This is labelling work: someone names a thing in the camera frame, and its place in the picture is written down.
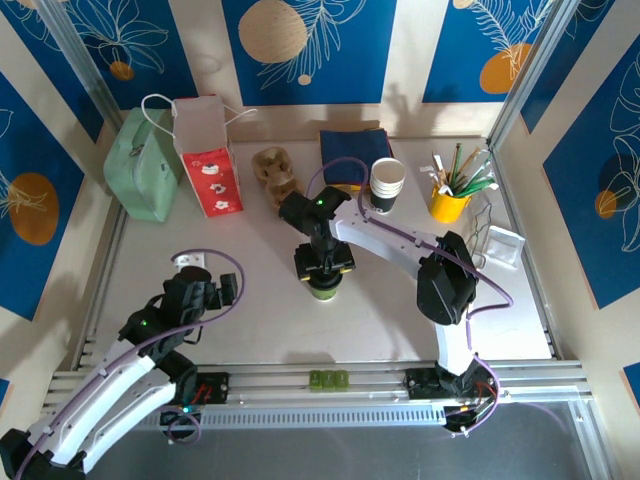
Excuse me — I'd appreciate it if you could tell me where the blue napkin stack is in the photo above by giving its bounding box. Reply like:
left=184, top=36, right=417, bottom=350
left=318, top=128, right=394, bottom=194

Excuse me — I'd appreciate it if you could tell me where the aluminium frame post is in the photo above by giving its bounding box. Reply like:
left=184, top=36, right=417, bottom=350
left=487, top=0, right=584, bottom=151
left=37, top=0, right=124, bottom=132

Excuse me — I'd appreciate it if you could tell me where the green straw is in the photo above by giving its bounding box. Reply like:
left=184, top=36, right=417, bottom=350
left=449, top=142, right=463, bottom=195
left=453, top=149, right=485, bottom=195
left=457, top=179, right=500, bottom=197

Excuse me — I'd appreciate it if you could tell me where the aluminium side rail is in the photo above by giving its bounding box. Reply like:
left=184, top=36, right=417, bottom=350
left=489, top=142, right=561, bottom=360
left=74, top=202, right=129, bottom=371

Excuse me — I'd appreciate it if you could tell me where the grey slotted cable duct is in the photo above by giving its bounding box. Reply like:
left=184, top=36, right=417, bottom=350
left=102, top=403, right=449, bottom=431

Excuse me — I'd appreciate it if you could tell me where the mint green carry case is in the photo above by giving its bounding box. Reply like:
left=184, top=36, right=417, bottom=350
left=103, top=107, right=185, bottom=223

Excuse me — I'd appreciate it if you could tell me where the green terminal block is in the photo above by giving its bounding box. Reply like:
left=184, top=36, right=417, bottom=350
left=308, top=368, right=349, bottom=390

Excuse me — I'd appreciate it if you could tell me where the yellow metal bucket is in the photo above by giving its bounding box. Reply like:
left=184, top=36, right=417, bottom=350
left=430, top=182, right=474, bottom=225

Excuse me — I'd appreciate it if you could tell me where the pulp cup carrier stack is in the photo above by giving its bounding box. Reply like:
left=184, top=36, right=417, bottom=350
left=250, top=147, right=307, bottom=211

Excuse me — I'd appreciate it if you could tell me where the green paper cup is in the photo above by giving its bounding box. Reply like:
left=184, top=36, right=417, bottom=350
left=307, top=282, right=342, bottom=303

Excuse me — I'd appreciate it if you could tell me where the red white paper bag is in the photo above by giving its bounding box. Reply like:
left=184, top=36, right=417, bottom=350
left=141, top=92, right=259, bottom=220

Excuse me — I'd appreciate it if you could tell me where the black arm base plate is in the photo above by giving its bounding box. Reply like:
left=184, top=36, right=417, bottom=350
left=158, top=370, right=232, bottom=444
left=403, top=367, right=501, bottom=439

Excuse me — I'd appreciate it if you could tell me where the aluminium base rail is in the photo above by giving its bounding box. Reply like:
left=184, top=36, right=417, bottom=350
left=47, top=360, right=596, bottom=401

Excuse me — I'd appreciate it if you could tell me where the black white paper cup stack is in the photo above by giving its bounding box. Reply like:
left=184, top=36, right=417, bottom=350
left=368, top=157, right=407, bottom=215

